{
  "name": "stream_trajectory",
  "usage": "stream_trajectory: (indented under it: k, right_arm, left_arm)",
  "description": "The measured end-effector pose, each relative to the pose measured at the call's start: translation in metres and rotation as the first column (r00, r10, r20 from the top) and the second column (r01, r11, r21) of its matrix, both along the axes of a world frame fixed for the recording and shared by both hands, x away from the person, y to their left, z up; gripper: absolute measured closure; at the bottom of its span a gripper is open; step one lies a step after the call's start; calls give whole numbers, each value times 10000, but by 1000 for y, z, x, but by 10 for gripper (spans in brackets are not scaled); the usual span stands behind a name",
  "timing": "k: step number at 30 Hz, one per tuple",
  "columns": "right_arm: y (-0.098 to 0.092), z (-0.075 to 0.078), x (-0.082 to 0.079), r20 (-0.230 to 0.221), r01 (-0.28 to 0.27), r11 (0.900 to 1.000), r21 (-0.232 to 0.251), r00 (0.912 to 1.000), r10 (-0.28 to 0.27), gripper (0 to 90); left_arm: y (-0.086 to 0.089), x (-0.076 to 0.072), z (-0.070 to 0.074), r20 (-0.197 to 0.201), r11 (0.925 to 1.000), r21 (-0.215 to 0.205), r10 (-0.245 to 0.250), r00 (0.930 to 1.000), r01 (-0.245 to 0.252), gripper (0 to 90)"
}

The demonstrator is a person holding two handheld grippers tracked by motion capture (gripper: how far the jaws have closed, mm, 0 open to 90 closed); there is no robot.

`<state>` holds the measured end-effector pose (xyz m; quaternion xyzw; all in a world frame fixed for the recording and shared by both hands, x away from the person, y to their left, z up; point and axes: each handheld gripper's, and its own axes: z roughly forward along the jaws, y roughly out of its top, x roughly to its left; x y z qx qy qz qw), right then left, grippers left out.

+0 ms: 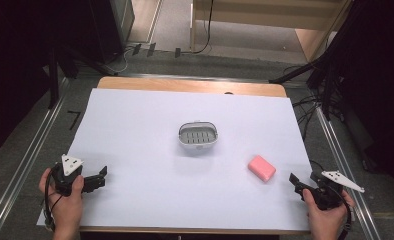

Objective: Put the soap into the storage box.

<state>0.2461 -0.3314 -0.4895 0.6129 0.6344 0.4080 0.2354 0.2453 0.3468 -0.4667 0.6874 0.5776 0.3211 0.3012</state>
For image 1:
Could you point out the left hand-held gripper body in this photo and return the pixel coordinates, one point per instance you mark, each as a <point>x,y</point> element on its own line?
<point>68,173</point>

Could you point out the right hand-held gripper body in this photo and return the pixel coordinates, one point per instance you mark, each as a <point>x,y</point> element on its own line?
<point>331,190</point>

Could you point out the pink soap bar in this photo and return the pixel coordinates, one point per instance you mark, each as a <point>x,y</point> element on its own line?
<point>261,168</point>

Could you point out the grey soap dish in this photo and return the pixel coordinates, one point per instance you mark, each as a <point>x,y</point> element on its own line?
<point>198,135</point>

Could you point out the person's right hand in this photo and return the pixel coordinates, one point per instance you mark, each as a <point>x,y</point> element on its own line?
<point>325,220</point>

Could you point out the person's left hand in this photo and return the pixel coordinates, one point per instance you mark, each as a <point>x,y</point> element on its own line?
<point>65,208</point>

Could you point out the white paper sheet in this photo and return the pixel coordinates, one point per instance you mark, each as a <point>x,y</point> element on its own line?
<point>171,180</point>

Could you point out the wooden table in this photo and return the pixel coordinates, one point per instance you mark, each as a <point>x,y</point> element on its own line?
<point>191,86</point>

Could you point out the black cabinet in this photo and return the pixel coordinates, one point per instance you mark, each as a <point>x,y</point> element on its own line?
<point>101,26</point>

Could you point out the light wooden furniture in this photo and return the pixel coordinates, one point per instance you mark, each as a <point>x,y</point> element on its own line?
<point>268,15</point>

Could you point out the metal floor rail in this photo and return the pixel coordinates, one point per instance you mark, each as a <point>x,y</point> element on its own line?
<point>345,166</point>
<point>18,173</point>

